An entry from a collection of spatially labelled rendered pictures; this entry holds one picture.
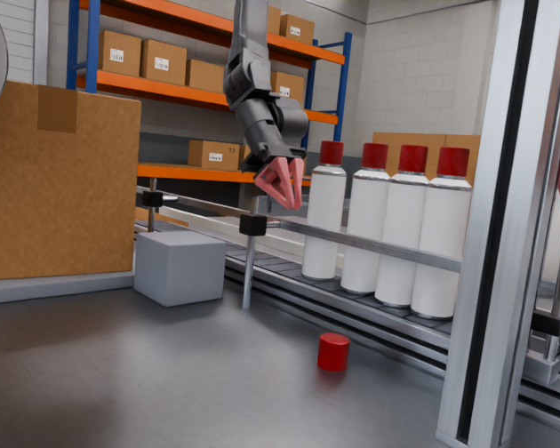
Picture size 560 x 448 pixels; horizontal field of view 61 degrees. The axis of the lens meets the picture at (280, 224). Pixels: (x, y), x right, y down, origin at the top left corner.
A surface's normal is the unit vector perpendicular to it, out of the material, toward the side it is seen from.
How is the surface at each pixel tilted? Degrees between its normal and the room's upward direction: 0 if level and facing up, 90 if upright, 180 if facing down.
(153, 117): 90
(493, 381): 90
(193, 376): 0
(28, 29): 90
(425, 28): 90
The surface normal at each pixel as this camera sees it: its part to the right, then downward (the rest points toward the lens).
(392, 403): 0.10, -0.99
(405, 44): -0.78, 0.00
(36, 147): 0.60, 0.16
